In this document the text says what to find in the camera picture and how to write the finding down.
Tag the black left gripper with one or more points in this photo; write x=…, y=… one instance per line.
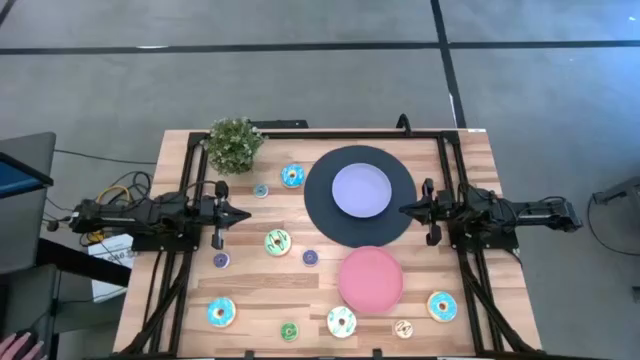
x=212, y=212

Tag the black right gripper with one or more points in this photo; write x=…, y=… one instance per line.
x=437, y=210

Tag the small teal iced donut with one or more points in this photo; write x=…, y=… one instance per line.
x=261, y=190

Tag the small purple iced donut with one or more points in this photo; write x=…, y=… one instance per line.
x=310, y=257
x=221, y=260

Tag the large green iced donut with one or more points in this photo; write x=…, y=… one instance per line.
x=272, y=248

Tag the large blue iced donut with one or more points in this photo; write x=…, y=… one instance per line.
x=215, y=319
x=435, y=314
x=287, y=181

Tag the small white chocolate-drizzle donut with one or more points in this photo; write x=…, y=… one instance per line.
x=403, y=328

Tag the small green iced donut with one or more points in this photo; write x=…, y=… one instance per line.
x=285, y=335

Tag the large white iced donut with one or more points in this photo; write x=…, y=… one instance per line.
x=335, y=329

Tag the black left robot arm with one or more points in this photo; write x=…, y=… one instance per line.
x=150, y=212

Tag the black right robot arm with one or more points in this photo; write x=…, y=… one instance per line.
x=500, y=212

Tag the lavender plate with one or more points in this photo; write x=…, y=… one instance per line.
x=361, y=190

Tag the green potted plant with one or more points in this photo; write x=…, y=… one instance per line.
x=234, y=146

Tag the pink plate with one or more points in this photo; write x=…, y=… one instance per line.
x=370, y=280

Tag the round black mat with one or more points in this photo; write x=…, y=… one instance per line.
x=320, y=220

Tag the small white label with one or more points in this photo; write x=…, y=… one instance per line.
x=477, y=130

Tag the flat black bar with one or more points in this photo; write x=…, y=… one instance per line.
x=280, y=123

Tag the white printed box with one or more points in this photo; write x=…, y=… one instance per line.
x=115, y=252

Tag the black desk edge bar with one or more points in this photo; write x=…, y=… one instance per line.
x=75, y=260

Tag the grey stand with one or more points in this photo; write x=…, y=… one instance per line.
x=620, y=192

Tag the blue-screen monitor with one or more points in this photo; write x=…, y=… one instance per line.
x=15, y=180

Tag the black computer mouse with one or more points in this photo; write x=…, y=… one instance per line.
x=29, y=334

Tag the person's hand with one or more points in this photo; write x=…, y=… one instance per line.
x=17, y=347

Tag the black aluminium table frame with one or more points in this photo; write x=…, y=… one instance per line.
x=350, y=135

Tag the small black bracket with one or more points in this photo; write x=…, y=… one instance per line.
x=377, y=354
x=248, y=355

